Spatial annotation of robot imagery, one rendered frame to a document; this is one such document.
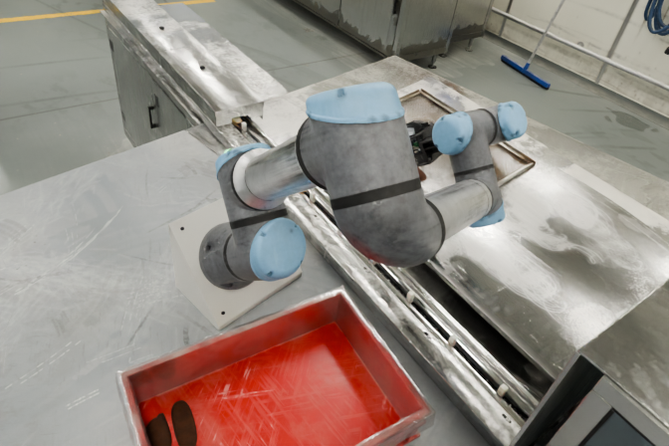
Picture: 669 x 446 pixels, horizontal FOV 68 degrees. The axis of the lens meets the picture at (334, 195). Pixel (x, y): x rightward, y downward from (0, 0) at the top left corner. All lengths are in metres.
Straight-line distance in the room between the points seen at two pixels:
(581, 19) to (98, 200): 4.34
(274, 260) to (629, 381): 0.59
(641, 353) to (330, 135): 0.43
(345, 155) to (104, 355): 0.75
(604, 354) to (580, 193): 0.94
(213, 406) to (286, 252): 0.33
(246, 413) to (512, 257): 0.72
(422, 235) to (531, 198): 0.90
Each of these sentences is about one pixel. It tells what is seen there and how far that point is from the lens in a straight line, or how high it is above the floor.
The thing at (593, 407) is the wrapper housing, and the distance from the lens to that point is 0.68.
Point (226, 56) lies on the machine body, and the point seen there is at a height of 0.82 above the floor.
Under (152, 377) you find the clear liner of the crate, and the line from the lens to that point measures 1.03.
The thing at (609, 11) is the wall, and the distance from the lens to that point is 4.94.
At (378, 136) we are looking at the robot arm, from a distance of 0.58.
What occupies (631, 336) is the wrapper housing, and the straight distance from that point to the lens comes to 0.70.
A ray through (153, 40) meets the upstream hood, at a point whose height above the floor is 0.92.
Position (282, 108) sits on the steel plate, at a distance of 1.92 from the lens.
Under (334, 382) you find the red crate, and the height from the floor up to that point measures 0.82.
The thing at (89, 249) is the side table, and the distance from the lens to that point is 1.38.
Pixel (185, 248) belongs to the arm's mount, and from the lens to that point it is 1.12.
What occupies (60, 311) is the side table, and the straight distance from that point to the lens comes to 1.26.
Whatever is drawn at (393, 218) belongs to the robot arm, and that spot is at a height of 1.39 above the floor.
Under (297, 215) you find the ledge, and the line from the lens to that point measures 1.36.
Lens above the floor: 1.76
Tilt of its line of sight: 38 degrees down
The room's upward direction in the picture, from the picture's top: 8 degrees clockwise
